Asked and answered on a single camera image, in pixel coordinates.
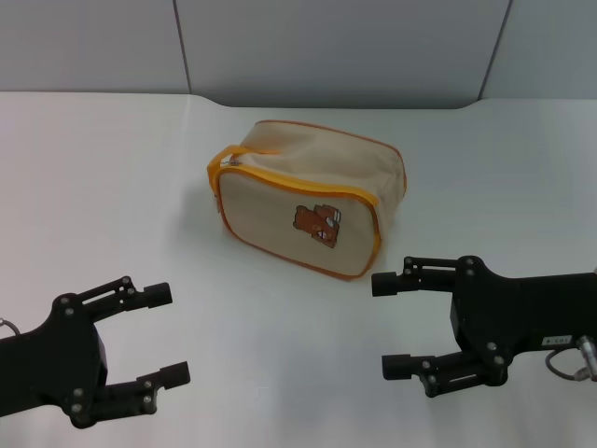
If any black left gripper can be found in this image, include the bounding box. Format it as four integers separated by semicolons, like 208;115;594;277
0;274;192;429

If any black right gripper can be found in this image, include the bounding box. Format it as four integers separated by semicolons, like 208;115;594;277
370;254;597;413

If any beige food bag bear print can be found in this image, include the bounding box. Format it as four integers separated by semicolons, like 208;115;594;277
205;119;407;283

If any right gripper cable metal plug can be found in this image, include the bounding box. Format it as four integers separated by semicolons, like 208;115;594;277
545;336;597;382

